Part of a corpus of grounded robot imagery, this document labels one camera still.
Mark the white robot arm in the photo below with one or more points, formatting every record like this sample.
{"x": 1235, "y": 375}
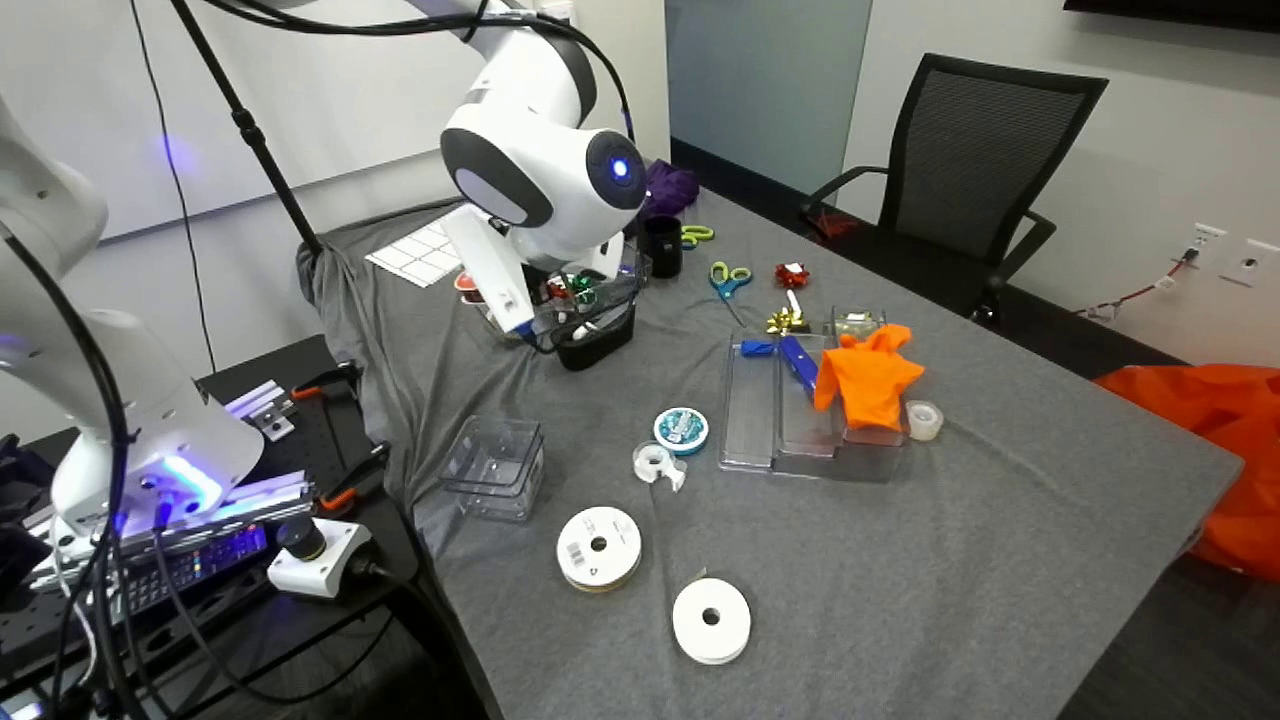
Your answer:
{"x": 537, "y": 180}

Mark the large clear organizer case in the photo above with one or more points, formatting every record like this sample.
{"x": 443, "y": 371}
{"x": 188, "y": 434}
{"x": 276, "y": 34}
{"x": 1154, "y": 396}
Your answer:
{"x": 775, "y": 431}

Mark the small clear plastic case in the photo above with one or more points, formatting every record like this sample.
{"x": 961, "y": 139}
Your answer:
{"x": 495, "y": 464}

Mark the orange cloth on case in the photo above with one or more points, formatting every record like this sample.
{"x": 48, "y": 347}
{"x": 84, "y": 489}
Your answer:
{"x": 870, "y": 377}

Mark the black tape dispenser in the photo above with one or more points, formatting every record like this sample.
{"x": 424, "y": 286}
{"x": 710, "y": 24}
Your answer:
{"x": 588, "y": 338}

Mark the teal ribbon spool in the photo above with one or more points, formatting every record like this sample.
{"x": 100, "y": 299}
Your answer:
{"x": 682, "y": 431}

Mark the green blue scissors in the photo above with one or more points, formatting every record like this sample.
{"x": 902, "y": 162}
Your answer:
{"x": 730, "y": 279}

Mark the black cup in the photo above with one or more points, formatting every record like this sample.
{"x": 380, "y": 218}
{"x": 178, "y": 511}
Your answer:
{"x": 663, "y": 247}

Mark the gold gift bow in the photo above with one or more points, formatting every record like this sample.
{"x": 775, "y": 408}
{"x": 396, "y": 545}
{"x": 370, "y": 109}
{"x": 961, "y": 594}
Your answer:
{"x": 788, "y": 316}

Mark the red gift bow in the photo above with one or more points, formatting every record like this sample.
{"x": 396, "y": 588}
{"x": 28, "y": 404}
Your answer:
{"x": 795, "y": 273}

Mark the purple folded umbrella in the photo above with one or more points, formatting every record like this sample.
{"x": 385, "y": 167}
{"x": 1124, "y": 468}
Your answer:
{"x": 671, "y": 188}

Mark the white gold ribbon spool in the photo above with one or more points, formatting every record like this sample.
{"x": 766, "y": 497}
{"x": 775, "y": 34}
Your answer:
{"x": 597, "y": 548}

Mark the grey tablecloth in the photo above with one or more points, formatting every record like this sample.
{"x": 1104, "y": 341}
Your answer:
{"x": 977, "y": 587}

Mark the white label sheet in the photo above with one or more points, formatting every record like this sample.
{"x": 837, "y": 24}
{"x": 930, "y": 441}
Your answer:
{"x": 420, "y": 257}

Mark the clear tape roll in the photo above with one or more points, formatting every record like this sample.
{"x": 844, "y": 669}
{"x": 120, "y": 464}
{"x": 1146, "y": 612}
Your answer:
{"x": 924, "y": 421}

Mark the left orange black clamp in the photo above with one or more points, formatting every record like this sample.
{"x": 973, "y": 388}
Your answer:
{"x": 326, "y": 382}

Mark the orange black clamp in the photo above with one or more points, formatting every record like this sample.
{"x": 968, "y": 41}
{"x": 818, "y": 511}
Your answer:
{"x": 356, "y": 485}
{"x": 326, "y": 382}

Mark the right orange black clamp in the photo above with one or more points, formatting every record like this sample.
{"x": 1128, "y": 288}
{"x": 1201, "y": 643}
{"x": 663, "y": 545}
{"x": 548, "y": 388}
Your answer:
{"x": 356, "y": 485}

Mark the white black controller box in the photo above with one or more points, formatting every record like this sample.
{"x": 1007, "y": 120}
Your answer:
{"x": 313, "y": 555}

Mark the black office chair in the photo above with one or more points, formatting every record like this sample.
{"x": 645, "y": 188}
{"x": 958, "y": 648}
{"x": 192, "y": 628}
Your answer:
{"x": 968, "y": 153}

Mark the wall television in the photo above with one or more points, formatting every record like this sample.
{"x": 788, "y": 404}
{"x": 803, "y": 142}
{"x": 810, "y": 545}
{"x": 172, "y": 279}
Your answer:
{"x": 1210, "y": 13}

